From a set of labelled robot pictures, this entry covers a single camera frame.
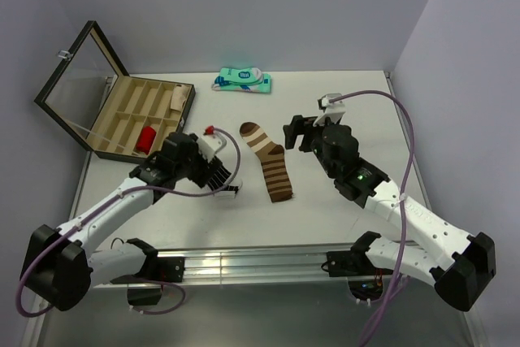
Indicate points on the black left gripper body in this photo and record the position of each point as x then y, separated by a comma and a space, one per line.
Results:
193, 166

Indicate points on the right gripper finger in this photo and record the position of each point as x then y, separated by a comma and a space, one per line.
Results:
309, 133
292, 130

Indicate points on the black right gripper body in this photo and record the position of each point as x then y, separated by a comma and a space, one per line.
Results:
317, 147

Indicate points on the black white striped sock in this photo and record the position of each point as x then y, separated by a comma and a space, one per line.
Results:
219, 183

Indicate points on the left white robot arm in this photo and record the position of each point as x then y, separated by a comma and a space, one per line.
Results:
62, 264

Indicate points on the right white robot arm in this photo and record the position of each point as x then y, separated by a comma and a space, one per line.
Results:
457, 264

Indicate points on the mint green folded socks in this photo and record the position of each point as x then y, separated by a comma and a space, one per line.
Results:
248, 80

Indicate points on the red rolled sock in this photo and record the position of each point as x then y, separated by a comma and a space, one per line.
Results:
145, 140

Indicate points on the brown striped sock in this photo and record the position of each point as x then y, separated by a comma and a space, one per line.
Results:
272, 160

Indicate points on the beige rolled sock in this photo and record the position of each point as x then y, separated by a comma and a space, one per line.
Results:
179, 97

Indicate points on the black compartment box with lid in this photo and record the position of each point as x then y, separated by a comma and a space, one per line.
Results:
91, 96

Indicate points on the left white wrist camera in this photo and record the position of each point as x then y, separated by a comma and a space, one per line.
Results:
210, 143

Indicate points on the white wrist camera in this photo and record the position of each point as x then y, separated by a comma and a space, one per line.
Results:
210, 143
332, 109

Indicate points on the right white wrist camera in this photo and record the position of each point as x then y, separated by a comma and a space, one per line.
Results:
332, 109

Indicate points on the aluminium mounting rail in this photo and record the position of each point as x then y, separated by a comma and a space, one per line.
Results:
264, 296

